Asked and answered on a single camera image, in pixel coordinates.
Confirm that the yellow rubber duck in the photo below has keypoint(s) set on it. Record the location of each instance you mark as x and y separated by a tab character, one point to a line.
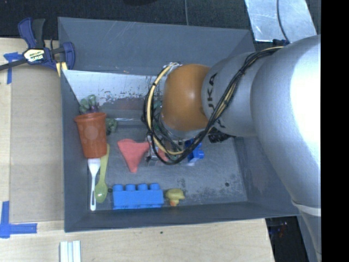
174	195

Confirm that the large blue building block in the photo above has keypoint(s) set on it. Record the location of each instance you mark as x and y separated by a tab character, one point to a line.
136	198

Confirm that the yellow-green plastic spoon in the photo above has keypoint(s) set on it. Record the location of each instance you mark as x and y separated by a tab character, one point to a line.
101	191

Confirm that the green and purple toy vegetable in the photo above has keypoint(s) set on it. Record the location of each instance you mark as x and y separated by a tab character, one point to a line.
87	104

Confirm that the white plastic fork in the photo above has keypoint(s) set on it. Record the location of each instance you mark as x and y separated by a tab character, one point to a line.
93	173

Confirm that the small green toy vegetable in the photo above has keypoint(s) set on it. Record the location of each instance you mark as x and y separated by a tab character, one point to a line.
111	125

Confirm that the orange plastic cup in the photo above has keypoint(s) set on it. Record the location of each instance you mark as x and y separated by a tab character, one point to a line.
92	135

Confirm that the grey metal bin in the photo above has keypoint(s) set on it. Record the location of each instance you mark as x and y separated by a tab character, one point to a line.
207	179

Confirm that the pale wood board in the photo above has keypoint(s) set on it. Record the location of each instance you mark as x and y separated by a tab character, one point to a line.
35	146

